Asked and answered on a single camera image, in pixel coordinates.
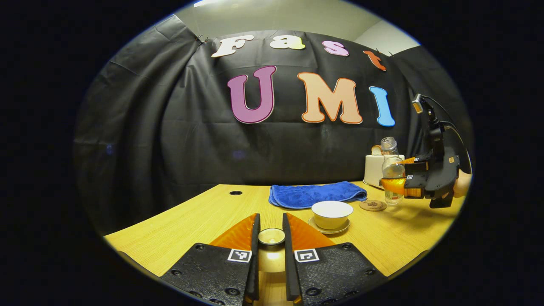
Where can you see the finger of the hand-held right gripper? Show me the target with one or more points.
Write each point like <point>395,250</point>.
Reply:
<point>418,165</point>
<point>395,185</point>

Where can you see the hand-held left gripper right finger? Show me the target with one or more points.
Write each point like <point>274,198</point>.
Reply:
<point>288,255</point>

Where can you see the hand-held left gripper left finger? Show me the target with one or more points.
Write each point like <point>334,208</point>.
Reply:
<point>255,238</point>

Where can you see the clear water bottle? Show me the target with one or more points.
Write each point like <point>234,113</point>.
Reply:
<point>393,170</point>

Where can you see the round cork coaster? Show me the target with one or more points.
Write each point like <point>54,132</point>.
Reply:
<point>373,205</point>

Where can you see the cream teacup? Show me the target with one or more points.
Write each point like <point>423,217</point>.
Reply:
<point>331,219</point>

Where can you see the white toaster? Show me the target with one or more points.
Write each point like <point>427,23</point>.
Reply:
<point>373,170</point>

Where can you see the toast slice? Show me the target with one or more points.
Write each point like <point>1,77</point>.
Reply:
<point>376,150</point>

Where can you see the cream saucer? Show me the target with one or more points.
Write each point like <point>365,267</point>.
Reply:
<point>340,230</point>

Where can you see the blue towel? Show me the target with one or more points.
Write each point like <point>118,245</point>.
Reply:
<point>314,194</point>

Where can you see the ceiling light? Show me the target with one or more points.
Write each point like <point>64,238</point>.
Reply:
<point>208,2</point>

